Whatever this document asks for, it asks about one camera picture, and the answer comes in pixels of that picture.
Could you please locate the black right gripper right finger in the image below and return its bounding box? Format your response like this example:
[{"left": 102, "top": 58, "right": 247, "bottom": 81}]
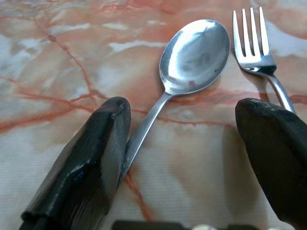
[{"left": 235, "top": 97, "right": 307, "bottom": 230}]

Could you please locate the silver metal fork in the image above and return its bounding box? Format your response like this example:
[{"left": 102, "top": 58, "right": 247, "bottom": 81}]
[{"left": 232, "top": 6, "right": 296, "bottom": 114}]

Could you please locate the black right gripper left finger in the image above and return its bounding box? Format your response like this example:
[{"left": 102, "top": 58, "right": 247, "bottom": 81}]
[{"left": 18, "top": 96, "right": 131, "bottom": 230}]

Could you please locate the silver metal spoon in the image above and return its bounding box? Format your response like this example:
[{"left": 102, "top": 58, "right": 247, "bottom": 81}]
[{"left": 119, "top": 19, "right": 231, "bottom": 185}]

